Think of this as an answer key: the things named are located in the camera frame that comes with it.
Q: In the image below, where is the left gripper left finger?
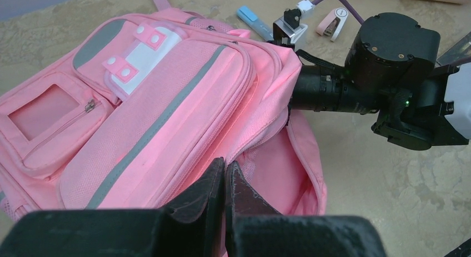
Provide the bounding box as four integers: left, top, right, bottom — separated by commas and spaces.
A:
162, 157, 225, 256

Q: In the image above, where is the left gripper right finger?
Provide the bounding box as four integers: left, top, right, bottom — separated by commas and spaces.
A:
225, 161, 280, 256

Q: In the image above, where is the pink mini stapler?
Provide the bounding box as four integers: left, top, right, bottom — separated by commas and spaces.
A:
315, 7, 349, 42

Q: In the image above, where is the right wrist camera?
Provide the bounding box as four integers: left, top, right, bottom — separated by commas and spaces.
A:
273, 0, 315, 51

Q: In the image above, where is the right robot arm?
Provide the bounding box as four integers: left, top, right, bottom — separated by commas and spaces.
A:
290, 13, 470, 151

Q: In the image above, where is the pink backpack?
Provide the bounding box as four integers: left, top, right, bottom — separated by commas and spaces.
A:
1, 0, 327, 220

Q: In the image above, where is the blue highlighter pen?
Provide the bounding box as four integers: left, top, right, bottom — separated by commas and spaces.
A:
236, 6, 273, 41

